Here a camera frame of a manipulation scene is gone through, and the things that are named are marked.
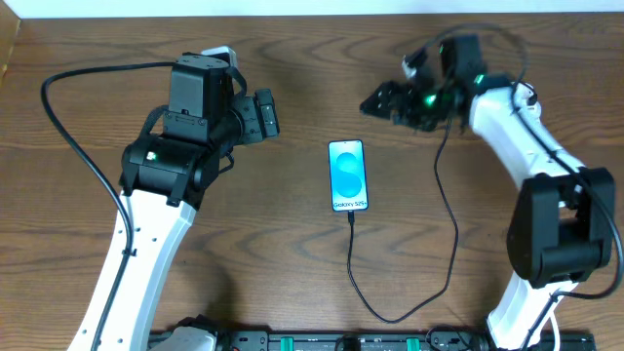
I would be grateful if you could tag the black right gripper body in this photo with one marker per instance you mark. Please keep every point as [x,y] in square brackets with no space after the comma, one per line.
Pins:
[402,104]

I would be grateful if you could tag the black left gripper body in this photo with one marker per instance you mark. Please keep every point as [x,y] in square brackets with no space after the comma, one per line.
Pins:
[265,113]

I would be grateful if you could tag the blue screen Galaxy smartphone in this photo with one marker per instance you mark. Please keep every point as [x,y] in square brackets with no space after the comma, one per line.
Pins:
[349,190]

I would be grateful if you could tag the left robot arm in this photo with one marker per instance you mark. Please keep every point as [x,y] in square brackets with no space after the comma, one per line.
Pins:
[165,173]

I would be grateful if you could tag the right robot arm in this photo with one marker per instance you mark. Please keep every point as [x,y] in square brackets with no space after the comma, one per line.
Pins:
[562,228]

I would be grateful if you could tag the white USB charger plug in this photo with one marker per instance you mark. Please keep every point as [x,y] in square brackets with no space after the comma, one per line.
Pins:
[527,94]

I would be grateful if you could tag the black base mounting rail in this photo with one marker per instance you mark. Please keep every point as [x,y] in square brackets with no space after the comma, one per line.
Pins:
[435,340]

